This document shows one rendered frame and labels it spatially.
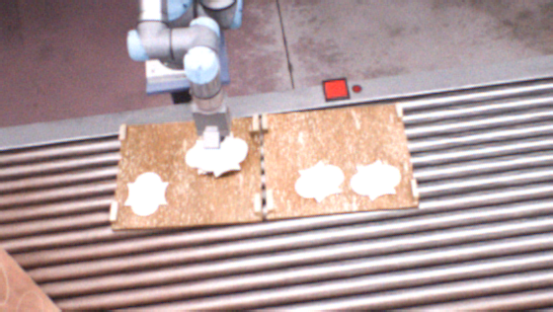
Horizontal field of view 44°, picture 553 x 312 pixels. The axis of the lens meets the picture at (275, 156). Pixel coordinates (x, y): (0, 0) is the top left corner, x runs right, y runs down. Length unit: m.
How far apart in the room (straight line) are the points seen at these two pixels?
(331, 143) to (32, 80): 2.05
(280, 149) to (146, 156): 0.39
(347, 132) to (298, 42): 1.57
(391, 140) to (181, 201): 0.62
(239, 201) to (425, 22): 2.00
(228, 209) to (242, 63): 1.66
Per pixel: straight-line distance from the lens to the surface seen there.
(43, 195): 2.08
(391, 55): 3.48
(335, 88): 2.12
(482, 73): 2.22
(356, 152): 1.97
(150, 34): 1.72
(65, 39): 3.82
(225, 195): 1.91
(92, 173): 2.07
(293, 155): 1.97
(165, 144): 2.04
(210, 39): 1.69
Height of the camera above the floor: 2.56
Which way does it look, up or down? 56 degrees down
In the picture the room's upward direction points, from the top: 7 degrees counter-clockwise
